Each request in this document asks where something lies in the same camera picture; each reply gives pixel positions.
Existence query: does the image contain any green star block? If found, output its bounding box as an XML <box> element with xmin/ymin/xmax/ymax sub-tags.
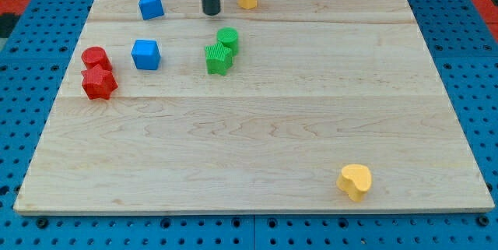
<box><xmin>205</xmin><ymin>42</ymin><xmax>233</xmax><ymax>76</ymax></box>

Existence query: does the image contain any light wooden board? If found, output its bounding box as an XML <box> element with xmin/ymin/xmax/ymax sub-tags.
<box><xmin>14</xmin><ymin>0</ymin><xmax>495</xmax><ymax>216</ymax></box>

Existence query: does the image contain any green cylinder block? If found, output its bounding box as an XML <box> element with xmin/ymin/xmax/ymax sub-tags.
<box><xmin>216</xmin><ymin>27</ymin><xmax>239</xmax><ymax>56</ymax></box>

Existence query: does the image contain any blue cube block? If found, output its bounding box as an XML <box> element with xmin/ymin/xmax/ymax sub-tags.
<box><xmin>132</xmin><ymin>39</ymin><xmax>161</xmax><ymax>70</ymax></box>

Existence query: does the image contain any yellow heart block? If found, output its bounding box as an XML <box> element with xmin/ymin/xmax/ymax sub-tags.
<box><xmin>336</xmin><ymin>164</ymin><xmax>373</xmax><ymax>202</ymax></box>

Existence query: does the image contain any red star block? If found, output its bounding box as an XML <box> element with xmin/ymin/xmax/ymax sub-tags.
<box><xmin>81</xmin><ymin>65</ymin><xmax>118</xmax><ymax>100</ymax></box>

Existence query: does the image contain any red cylinder block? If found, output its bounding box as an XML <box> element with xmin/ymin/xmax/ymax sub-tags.
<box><xmin>81</xmin><ymin>46</ymin><xmax>112</xmax><ymax>71</ymax></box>

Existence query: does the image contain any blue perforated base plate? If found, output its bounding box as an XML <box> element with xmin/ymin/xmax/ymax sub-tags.
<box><xmin>1</xmin><ymin>0</ymin><xmax>497</xmax><ymax>249</ymax></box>

